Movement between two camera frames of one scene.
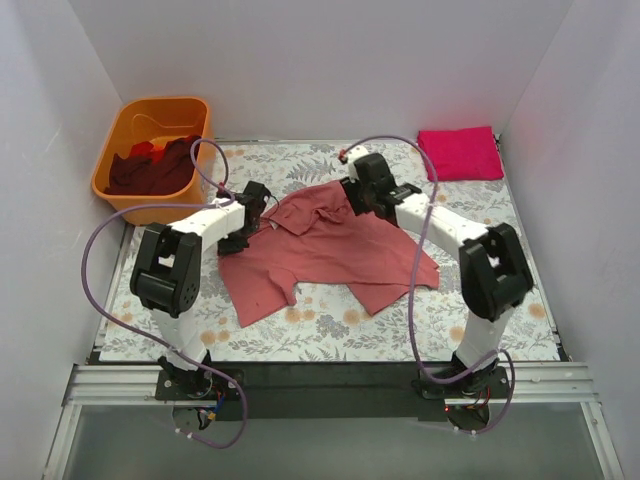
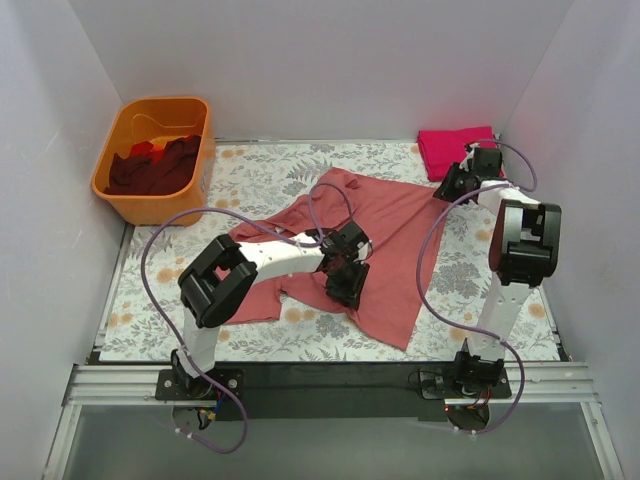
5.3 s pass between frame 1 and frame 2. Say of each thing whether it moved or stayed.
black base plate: stayed
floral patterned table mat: stayed
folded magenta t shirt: stayed
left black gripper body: moved
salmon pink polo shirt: moved
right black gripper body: moved
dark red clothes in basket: stayed
